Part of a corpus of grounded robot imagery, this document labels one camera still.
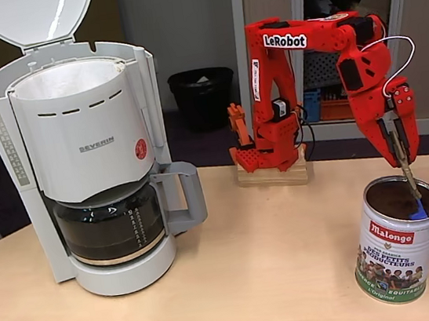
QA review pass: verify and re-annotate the small blue crate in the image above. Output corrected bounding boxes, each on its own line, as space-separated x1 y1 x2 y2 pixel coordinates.
302 89 325 124

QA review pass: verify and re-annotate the orange plastic crate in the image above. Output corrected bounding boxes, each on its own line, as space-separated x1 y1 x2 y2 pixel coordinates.
319 96 354 122

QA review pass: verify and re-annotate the glass carafe with grey handle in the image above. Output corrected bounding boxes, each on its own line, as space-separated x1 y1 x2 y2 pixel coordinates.
48 158 214 273

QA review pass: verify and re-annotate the white paper coffee filter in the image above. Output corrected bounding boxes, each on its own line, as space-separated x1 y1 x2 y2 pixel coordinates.
11 54 129 105

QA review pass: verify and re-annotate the black power cable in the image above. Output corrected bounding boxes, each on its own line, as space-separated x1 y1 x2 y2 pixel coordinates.
293 102 320 162

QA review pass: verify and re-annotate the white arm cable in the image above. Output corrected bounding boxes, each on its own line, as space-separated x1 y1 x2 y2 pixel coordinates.
356 34 423 101

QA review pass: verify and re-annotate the blue coffee scoop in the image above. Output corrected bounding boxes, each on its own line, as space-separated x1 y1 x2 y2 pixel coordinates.
387 127 429 223

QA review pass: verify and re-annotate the brown ground coffee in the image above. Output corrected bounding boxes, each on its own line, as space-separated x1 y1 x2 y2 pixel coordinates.
363 177 429 227

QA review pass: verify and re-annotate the white drip coffee maker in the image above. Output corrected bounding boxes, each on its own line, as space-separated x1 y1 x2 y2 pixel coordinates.
0 0 187 312

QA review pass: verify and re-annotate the Malongo coffee can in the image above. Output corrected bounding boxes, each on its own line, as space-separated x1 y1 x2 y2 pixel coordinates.
343 170 429 305

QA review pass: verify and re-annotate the cardboard box with pink mark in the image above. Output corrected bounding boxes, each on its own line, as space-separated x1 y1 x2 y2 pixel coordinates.
355 0 396 34

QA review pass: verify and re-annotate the orange plastic clamp part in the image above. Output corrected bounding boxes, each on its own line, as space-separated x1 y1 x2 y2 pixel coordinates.
225 100 256 151

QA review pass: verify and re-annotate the grey perforated crate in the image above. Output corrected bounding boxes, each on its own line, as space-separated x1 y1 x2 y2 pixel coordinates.
299 49 343 91

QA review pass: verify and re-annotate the wooden base block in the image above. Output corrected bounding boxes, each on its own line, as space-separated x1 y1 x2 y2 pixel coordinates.
234 144 310 194

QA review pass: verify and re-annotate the black waste bin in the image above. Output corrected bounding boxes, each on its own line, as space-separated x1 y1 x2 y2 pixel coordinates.
166 64 242 137

